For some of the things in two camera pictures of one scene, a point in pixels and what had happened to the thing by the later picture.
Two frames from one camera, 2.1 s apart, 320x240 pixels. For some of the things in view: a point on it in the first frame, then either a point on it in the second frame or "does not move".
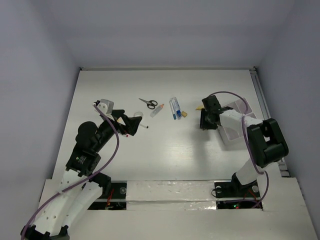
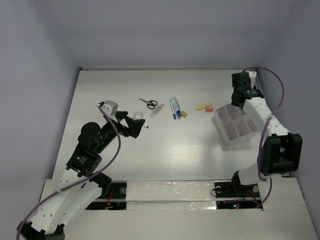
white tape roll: x=138 y=114 does not move
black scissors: x=151 y=104 does not move
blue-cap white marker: x=174 y=115 does not move
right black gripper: x=203 y=124 to x=235 y=104
